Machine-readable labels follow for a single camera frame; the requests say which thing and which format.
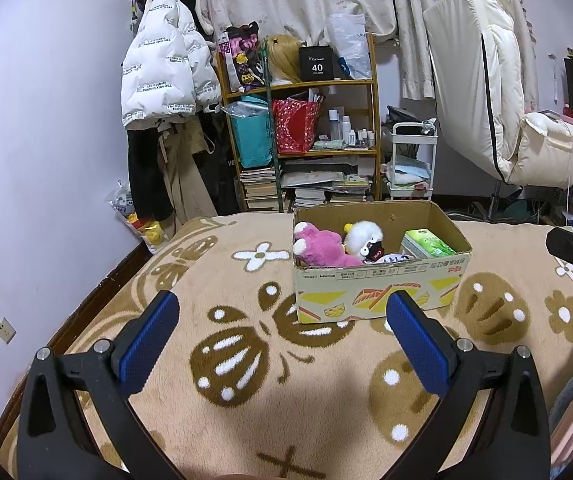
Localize blonde wig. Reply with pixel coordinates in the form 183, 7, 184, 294
265, 34, 303, 86

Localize row of small bottles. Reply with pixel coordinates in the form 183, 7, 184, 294
317, 106, 377, 148

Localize red patterned bag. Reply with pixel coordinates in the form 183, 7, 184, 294
271, 99, 323, 156

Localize white puffer jacket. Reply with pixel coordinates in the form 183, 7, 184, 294
120, 0, 221, 131

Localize white quilted recliner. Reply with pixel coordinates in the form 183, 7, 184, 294
423, 0, 540, 186

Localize white cushion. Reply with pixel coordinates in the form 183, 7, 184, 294
509, 111, 573, 188

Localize plastic bag with yellow things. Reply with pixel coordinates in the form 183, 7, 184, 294
110, 182, 167, 253

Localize black square box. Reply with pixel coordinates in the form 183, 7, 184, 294
299, 46, 341, 82

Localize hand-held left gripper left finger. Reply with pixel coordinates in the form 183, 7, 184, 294
16, 290, 180, 480

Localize green pole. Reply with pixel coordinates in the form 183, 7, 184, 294
265, 42, 287, 213

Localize dark bag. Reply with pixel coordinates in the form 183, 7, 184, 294
387, 106, 437, 136

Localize green tissue pack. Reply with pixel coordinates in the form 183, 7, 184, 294
401, 229, 457, 259

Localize printed cartoon bag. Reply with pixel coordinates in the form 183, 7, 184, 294
218, 21, 270, 93

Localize clear plastic bag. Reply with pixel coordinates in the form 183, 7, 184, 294
325, 12, 373, 81

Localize beige printed blanket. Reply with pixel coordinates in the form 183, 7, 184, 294
0, 212, 573, 480

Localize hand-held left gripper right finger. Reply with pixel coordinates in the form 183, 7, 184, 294
384, 291, 551, 480

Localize white trolley cart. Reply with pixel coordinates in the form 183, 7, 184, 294
384, 120, 440, 203

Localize black coat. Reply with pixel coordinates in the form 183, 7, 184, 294
126, 127, 174, 223

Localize white and black plush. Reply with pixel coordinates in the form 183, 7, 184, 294
343, 220, 385, 263

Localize printed cardboard box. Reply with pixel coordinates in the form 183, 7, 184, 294
293, 200, 472, 326

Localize beige coat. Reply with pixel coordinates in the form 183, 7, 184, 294
159, 120, 220, 226

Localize pink bear plush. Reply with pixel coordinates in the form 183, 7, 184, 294
294, 223, 365, 267

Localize stacks of books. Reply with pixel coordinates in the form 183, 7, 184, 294
239, 157, 375, 212

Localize teal bag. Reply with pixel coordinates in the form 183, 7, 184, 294
226, 95, 273, 170

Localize yellow wooden shelf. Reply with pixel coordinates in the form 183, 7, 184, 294
215, 35, 383, 213

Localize light blue cloth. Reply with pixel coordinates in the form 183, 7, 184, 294
385, 154, 431, 183

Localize black tote bag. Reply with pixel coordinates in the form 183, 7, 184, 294
194, 107, 240, 213

